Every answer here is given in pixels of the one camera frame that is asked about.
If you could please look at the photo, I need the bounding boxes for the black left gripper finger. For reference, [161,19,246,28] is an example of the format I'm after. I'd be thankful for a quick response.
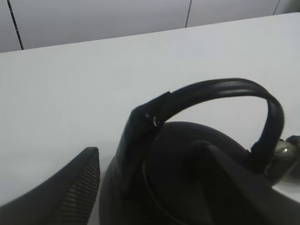
[0,147,99,225]

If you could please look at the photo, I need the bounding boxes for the black round teapot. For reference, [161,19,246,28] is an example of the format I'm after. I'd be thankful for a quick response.
[99,78,300,225]

